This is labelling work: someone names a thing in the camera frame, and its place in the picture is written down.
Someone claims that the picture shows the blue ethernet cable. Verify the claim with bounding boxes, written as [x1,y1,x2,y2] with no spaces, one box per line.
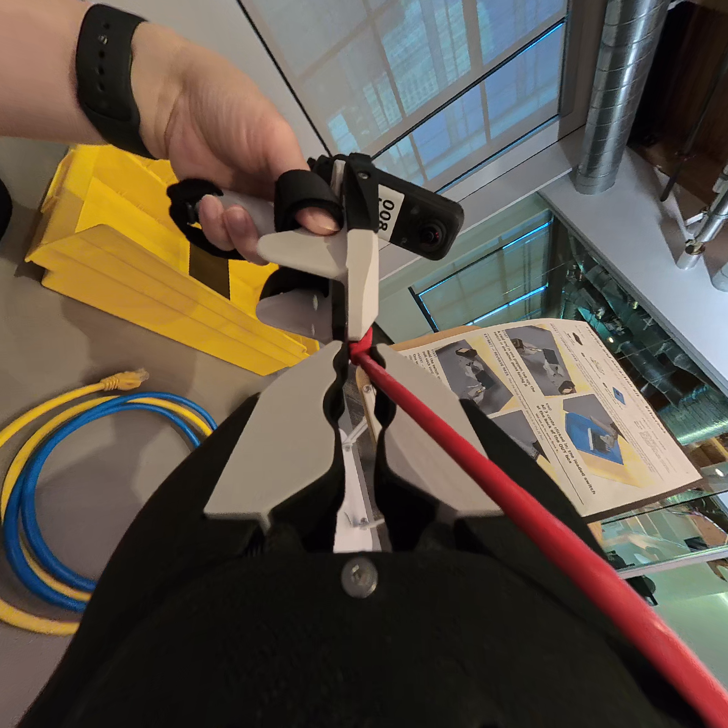
[3,394,218,612]

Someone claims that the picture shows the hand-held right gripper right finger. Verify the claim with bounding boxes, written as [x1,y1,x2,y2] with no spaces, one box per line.
[372,343,506,521]

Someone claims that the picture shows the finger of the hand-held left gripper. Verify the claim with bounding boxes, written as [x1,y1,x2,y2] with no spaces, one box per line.
[256,276,334,345]
[344,229,381,342]

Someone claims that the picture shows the teal glass partition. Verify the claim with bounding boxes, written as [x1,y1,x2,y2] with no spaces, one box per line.
[409,210,555,336]

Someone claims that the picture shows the silver spiral duct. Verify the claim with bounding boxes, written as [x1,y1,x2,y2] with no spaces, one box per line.
[573,0,673,195]

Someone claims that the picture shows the yellow plastic bin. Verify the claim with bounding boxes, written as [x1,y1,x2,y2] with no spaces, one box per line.
[25,145,320,376]

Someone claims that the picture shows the person's left hand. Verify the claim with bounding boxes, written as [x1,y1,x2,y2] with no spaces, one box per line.
[133,23,343,265]

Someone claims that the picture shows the shiny silver ceiling pipes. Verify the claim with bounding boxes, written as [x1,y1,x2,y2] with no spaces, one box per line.
[676,165,728,292]

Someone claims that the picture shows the wooden display board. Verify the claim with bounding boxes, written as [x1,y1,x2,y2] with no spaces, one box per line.
[355,324,707,547]

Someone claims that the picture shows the red ethernet cable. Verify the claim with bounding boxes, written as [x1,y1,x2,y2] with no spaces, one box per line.
[348,327,728,728]

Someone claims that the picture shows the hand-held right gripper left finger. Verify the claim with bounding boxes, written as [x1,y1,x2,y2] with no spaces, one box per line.
[203,340,349,530]

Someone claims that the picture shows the yellow ethernet cable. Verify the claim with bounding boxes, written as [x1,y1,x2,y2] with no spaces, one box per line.
[0,369,220,637]

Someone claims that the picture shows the printed instruction sheet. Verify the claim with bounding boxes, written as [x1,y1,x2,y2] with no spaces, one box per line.
[398,318,704,519]

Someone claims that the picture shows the black wristband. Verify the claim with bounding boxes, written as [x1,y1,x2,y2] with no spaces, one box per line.
[75,5,157,160]

